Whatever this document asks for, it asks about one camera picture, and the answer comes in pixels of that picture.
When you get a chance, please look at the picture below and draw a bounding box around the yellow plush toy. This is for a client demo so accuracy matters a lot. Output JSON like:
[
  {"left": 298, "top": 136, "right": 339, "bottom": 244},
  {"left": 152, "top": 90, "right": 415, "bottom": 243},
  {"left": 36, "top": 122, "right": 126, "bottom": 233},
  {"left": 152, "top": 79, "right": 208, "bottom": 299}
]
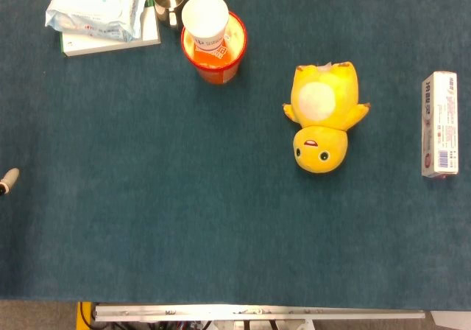
[{"left": 282, "top": 61, "right": 371, "bottom": 175}]

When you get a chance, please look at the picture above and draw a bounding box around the blue felt table mat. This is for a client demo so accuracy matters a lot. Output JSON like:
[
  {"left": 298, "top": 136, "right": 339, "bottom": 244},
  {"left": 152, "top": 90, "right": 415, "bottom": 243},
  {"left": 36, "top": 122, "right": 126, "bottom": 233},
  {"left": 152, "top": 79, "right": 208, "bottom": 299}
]
[{"left": 0, "top": 0, "right": 471, "bottom": 306}]

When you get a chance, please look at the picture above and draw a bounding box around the red orange plastic cup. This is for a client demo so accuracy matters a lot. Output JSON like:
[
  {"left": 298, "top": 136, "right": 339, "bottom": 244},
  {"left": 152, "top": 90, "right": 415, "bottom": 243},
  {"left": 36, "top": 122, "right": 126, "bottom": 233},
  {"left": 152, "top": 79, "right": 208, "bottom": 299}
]
[{"left": 180, "top": 11, "right": 248, "bottom": 85}]

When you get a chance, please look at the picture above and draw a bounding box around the white paper cup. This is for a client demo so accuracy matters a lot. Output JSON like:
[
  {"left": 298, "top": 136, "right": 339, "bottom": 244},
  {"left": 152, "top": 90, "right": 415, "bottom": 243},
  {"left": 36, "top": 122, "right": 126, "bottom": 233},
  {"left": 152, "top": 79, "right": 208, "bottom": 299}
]
[{"left": 181, "top": 0, "right": 230, "bottom": 49}]

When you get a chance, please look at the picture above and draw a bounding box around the white green flat box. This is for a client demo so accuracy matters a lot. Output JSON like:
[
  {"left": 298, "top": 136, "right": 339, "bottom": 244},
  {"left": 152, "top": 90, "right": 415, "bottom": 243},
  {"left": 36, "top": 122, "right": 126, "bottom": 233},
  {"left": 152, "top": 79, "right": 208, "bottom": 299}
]
[{"left": 60, "top": 0, "right": 162, "bottom": 57}]

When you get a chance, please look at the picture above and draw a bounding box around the blue wet wipes pack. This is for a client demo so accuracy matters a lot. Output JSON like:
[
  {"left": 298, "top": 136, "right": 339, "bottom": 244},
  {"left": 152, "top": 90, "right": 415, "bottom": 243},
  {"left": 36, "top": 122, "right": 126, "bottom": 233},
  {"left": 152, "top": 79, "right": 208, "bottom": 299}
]
[{"left": 44, "top": 0, "right": 150, "bottom": 43}]

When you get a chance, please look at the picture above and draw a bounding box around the white toothpaste box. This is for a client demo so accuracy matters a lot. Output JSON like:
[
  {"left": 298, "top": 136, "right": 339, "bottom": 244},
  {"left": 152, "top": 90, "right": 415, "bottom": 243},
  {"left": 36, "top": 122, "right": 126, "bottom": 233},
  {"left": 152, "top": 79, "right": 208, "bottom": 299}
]
[{"left": 421, "top": 71, "right": 459, "bottom": 178}]

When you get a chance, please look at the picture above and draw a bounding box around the aluminium profile rail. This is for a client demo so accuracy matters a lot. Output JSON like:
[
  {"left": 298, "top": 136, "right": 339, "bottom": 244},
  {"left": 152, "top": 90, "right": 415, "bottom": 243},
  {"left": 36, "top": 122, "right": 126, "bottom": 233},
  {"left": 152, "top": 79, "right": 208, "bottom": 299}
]
[{"left": 92, "top": 304, "right": 426, "bottom": 323}]

